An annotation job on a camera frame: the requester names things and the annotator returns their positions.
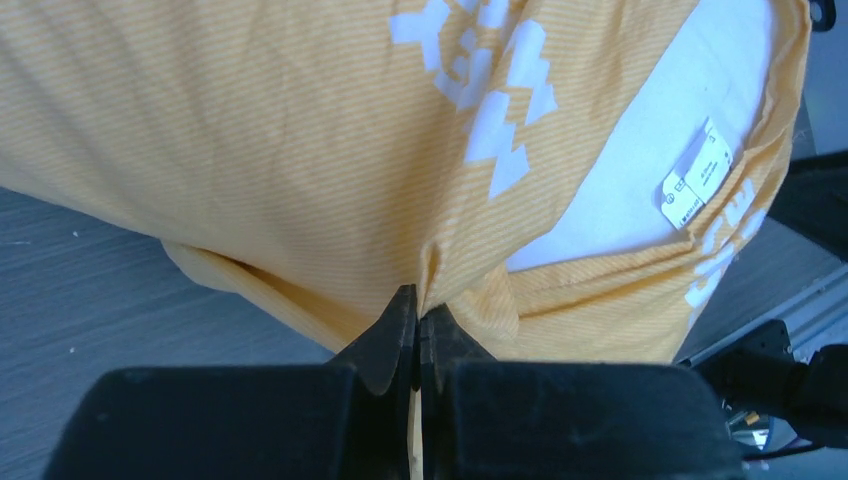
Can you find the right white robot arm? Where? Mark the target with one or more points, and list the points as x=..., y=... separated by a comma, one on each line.
x=812, y=201

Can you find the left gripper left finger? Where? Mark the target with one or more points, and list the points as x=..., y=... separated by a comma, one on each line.
x=347, y=418

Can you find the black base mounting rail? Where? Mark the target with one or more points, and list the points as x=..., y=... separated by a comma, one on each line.
x=774, y=404

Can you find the yellow printed pillowcase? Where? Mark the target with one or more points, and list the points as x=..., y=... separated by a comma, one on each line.
x=312, y=156

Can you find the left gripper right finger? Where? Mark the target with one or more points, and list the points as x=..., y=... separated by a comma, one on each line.
x=488, y=419

